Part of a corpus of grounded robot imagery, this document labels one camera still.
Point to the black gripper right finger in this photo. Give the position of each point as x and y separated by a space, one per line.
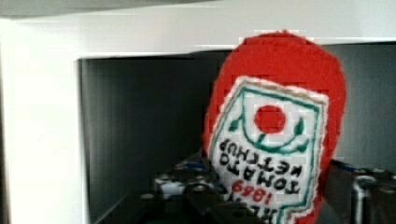
361 195

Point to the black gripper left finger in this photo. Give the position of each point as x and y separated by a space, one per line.
187 193

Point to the red ketchup bottle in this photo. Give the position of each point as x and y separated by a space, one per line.
273 123

